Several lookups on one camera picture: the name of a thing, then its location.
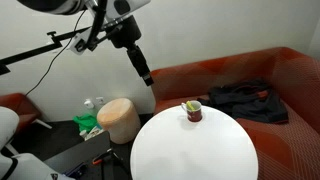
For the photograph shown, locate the orange patterned sofa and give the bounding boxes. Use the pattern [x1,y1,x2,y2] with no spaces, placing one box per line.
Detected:
[149,46,320,180]

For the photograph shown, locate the yellow highlighter marker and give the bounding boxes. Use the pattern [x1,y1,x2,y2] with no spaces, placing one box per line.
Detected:
[185,100,198,113]

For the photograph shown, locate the green bag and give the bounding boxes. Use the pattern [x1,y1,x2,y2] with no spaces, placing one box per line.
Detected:
[73,113,101,134]

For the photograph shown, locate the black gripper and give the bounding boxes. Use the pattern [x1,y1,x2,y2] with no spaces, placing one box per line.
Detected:
[106,14,155,87]

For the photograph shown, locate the beige cylindrical pouf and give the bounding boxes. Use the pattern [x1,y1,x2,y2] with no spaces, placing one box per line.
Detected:
[96,97,142,145]

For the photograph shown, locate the black perforated platform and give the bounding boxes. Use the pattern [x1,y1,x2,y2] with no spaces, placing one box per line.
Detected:
[43,130,133,180]

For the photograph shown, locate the white crumpled packaging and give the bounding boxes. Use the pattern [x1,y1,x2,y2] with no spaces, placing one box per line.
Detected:
[79,126,104,141]

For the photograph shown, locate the black cable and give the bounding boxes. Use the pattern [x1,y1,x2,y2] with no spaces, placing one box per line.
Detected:
[25,9,88,97]

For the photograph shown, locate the orange chair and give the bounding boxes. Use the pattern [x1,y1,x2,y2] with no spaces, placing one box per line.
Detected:
[0,93,53,134]

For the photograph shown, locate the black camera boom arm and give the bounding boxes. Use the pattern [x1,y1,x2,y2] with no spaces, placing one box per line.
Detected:
[0,26,93,76]

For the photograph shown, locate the black jacket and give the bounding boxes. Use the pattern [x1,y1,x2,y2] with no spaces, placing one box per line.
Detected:
[197,78,290,125]

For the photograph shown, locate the orange handled pliers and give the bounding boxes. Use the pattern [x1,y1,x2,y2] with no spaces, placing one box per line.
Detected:
[91,148,116,166]

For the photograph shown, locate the red mug with white handle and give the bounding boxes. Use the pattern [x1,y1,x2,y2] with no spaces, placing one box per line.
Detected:
[180,99,203,123]

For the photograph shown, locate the white power adapter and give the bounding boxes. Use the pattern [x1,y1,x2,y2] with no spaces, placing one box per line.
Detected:
[83,99,95,110]

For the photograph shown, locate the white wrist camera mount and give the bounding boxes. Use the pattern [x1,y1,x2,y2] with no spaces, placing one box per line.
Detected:
[67,29,93,56]

